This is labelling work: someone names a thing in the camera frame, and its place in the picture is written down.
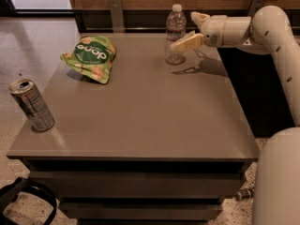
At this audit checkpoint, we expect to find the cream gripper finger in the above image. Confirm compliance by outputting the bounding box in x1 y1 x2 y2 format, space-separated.
190 11 210 28
171 31 204 53

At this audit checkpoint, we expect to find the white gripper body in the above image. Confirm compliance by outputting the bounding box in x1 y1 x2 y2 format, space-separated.
201 15 228 47

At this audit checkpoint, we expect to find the clear plastic water bottle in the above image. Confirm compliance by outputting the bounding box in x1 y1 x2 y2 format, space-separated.
165 4 187 66

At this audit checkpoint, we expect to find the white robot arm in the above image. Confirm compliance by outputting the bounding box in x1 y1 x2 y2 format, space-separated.
171 6 300 225

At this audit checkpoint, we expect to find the silver redbull can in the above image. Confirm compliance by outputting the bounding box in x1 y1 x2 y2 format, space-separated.
8 79 55 131

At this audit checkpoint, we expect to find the green snack bag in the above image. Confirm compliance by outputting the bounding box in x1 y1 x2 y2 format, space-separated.
60 36 116 84

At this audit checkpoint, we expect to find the grey drawer cabinet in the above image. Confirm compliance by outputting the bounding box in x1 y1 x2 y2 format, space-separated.
7 35 259 225

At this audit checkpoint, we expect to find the white power strip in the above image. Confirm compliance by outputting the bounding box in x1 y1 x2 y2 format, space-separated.
235 187 254 201

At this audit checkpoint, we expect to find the right metal wall bracket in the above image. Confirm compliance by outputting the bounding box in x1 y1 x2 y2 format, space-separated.
247 0 266 17

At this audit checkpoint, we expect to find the metal wall bracket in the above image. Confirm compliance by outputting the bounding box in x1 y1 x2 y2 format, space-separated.
247 0 266 17
109 0 125 33

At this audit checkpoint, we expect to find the left metal wall bracket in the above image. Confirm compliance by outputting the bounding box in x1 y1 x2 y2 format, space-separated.
109 0 125 33

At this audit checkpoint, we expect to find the black bag strap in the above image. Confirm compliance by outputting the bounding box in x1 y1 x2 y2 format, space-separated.
0 176 58 225

